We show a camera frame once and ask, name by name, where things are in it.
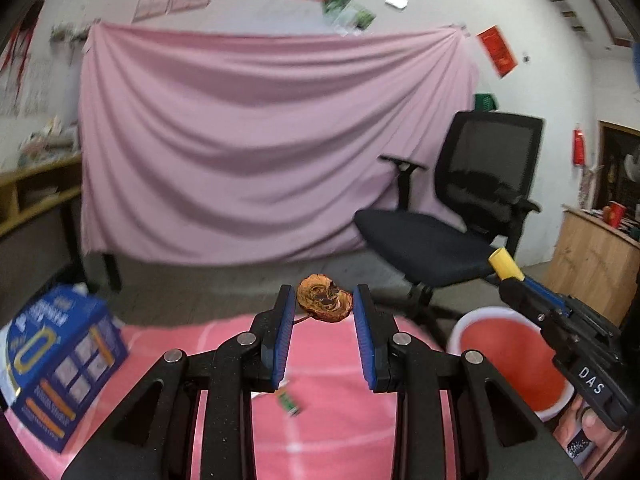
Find white green printed packet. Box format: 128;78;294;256
250;382;304;417

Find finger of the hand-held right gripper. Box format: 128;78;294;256
499;279;557;342
520;274;572;312

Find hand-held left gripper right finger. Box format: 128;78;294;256
352;284;584;480

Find wooden cabinet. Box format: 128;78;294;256
542;205;640;328

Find yellow plastic cap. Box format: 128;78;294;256
488;247;524;282

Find dried brown fruit peel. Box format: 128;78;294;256
292;273;354;324

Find red wall poster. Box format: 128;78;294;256
476;25;517;78

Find blue printed cardboard box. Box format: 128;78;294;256
2;282;130;453

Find red bucket with white rim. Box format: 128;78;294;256
446;306;575;422

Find red trimmed wall papers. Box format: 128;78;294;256
0;2;48;118

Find red cup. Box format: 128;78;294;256
602;201;627;226

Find pink checked tablecloth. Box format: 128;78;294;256
0;312;561;480

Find wooden shelf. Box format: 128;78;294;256
0;152;83;238

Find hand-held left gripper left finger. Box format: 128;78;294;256
60;284;297;480

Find black mesh office chair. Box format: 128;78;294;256
354;110;545;321

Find person's right hand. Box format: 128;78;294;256
554;392;628;478

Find pink backdrop cloth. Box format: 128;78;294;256
79;22;481;266

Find pile of papers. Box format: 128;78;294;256
17;115;81;166

